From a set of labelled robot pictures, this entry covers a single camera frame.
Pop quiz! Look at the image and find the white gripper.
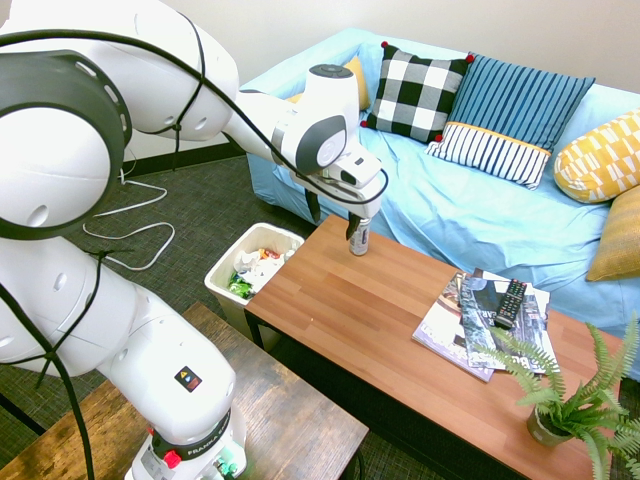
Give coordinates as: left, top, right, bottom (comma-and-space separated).
293, 171, 389, 242

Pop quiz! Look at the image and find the silver blue drink can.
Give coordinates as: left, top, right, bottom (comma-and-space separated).
349, 217, 372, 257

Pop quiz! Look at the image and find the white crumpled paper trash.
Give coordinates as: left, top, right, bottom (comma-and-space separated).
233, 246, 282, 294

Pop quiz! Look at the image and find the white plastic trash bin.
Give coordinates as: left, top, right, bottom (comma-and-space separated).
203, 222, 306, 351

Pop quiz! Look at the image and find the green snack wrapper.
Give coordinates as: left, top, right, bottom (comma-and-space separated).
227, 272, 256, 301

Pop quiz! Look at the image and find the reddish wooden coffee table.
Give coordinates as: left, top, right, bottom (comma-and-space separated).
243, 214, 640, 480

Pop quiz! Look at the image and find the plain yellow pillow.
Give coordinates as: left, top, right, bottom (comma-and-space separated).
284, 54, 372, 113

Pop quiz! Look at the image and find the light blue covered sofa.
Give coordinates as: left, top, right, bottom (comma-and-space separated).
239, 27, 640, 341

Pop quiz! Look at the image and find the black white checkered pillow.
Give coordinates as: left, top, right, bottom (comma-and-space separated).
359, 40, 475, 145

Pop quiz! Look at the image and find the stack of magazines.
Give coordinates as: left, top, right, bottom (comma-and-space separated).
411, 272, 496, 384

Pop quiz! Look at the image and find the dark cover magazine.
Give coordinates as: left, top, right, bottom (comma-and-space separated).
458, 277, 560, 376

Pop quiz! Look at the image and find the black remote control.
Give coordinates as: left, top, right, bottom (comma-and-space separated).
494, 279, 529, 331

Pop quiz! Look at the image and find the rustic dark wooden table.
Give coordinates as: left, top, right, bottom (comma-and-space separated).
0, 302, 370, 480

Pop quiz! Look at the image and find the blue striped pillow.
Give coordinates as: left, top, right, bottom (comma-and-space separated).
424, 52, 597, 192

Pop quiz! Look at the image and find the yellow white patterned pillow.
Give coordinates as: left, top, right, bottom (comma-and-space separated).
553, 107, 640, 205

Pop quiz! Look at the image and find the mustard woven pillow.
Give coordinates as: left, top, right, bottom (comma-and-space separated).
585, 185, 640, 283

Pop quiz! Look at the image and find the grey plant pot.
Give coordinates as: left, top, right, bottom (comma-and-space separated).
525, 404, 576, 448

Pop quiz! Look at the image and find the green fern plant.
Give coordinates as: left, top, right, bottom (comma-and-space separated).
474, 309, 640, 480

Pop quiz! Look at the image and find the black stand leg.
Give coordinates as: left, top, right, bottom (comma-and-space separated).
0, 392, 47, 437

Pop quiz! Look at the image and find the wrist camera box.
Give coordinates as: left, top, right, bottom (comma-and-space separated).
333, 155, 384, 188

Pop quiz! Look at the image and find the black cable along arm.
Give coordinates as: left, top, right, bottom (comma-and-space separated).
0, 9, 390, 480

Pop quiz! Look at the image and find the white floor cable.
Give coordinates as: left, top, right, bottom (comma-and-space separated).
82, 167, 177, 273

